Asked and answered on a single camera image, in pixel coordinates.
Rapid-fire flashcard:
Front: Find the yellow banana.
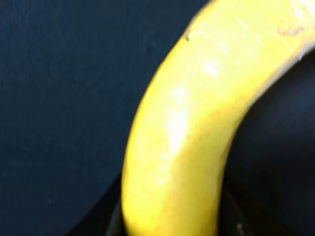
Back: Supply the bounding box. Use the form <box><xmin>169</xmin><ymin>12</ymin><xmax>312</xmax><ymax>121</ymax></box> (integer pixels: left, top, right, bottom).
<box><xmin>122</xmin><ymin>0</ymin><xmax>315</xmax><ymax>236</ymax></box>

